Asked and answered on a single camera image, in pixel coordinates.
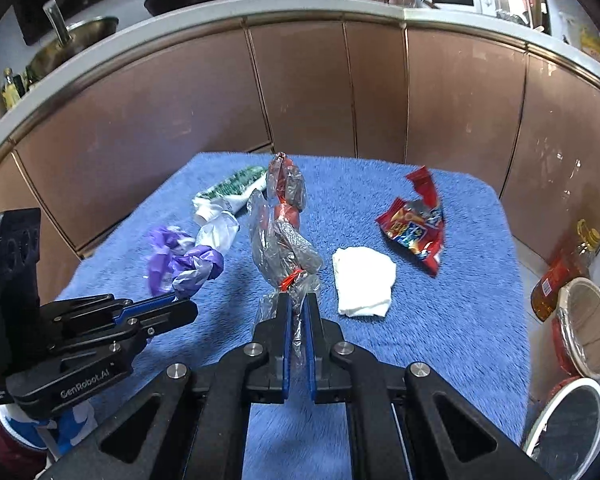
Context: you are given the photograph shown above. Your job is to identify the steel pot with handle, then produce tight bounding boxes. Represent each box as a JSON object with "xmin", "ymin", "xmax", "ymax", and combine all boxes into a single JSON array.
[{"xmin": 27, "ymin": 0, "xmax": 119, "ymax": 82}]

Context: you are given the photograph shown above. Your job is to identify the red snack bag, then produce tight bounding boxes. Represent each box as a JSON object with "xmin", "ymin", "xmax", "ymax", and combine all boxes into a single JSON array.
[{"xmin": 376, "ymin": 166, "xmax": 445, "ymax": 276}]

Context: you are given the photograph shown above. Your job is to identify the green white toothpaste tube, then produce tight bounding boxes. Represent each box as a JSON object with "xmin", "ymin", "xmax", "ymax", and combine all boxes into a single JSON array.
[{"xmin": 193, "ymin": 166, "xmax": 266, "ymax": 226}]

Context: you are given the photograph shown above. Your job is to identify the dark red sleeve forearm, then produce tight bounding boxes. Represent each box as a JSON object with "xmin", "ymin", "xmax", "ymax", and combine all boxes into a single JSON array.
[{"xmin": 0, "ymin": 423, "xmax": 46, "ymax": 480}]

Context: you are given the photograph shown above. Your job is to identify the wooden rimmed waste basket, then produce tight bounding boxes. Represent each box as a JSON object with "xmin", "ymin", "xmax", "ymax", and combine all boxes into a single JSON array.
[{"xmin": 552, "ymin": 278, "xmax": 600, "ymax": 380}]

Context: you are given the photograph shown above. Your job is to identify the blue towel table cover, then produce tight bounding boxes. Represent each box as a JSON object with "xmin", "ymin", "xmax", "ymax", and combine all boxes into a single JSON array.
[{"xmin": 54, "ymin": 152, "xmax": 531, "ymax": 480}]

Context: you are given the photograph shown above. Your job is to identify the purple white plastic bag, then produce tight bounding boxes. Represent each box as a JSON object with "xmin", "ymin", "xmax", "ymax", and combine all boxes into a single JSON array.
[{"xmin": 146, "ymin": 211, "xmax": 239, "ymax": 299}]

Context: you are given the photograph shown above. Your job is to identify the white tissue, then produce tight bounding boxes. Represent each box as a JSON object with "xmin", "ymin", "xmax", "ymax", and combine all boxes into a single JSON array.
[{"xmin": 332, "ymin": 247, "xmax": 396, "ymax": 318}]

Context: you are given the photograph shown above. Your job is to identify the clear red plastic wrapper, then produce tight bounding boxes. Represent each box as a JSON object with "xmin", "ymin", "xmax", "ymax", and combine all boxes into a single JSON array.
[{"xmin": 248, "ymin": 153, "xmax": 323, "ymax": 356}]

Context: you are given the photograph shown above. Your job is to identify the white bin with black liner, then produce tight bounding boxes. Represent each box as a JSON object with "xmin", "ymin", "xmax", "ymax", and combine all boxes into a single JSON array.
[{"xmin": 522, "ymin": 377, "xmax": 600, "ymax": 479}]

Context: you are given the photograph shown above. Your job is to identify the brown lower kitchen cabinets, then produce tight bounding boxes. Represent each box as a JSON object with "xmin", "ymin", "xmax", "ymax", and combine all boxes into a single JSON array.
[{"xmin": 0, "ymin": 12, "xmax": 600, "ymax": 298}]

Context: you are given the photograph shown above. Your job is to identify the blue white gloved left hand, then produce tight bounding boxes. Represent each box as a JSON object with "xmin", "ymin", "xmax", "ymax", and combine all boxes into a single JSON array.
[{"xmin": 0, "ymin": 401, "xmax": 97, "ymax": 455}]

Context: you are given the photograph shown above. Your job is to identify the cooking oil bottle yellow cap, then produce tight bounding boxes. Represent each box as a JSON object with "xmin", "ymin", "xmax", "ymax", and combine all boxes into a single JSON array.
[{"xmin": 530, "ymin": 219, "xmax": 600, "ymax": 322}]

